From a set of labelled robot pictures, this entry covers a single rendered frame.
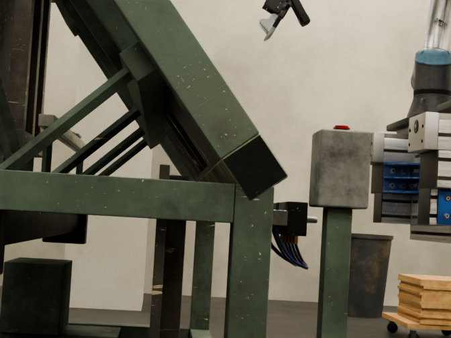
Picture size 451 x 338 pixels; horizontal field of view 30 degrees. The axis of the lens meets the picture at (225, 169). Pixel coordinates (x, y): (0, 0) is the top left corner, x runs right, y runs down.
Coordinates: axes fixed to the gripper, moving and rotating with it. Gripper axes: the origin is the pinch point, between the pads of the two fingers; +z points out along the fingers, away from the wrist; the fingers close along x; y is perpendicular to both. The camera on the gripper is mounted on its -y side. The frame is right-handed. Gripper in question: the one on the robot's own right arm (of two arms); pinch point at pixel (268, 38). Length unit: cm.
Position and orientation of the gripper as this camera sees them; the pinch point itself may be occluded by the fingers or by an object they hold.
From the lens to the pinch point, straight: 283.8
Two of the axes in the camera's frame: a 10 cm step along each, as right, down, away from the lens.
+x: 0.7, -0.6, -10.0
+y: -8.6, -5.2, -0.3
